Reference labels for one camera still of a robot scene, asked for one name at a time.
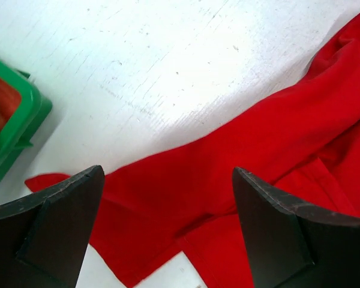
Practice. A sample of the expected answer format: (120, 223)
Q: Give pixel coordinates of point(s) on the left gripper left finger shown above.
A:
(44, 235)

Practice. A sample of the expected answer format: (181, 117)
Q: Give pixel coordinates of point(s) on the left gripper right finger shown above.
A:
(294, 243)

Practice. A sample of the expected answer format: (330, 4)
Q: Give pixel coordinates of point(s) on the red trousers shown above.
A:
(304, 139)

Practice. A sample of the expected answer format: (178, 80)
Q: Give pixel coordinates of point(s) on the green plastic tray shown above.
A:
(32, 111)

